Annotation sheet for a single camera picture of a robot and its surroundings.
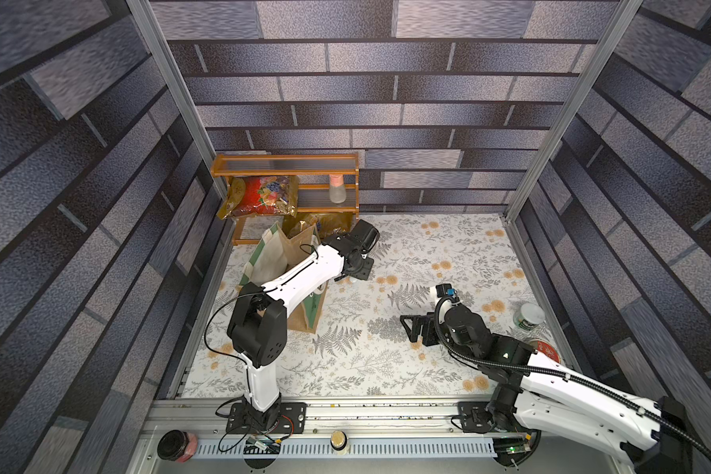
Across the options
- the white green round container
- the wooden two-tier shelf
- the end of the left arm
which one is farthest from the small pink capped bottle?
the white green round container

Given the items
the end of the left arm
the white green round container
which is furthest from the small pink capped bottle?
the white green round container

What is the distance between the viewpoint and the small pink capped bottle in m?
0.99

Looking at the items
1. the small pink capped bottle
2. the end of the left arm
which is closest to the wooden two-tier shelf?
the small pink capped bottle
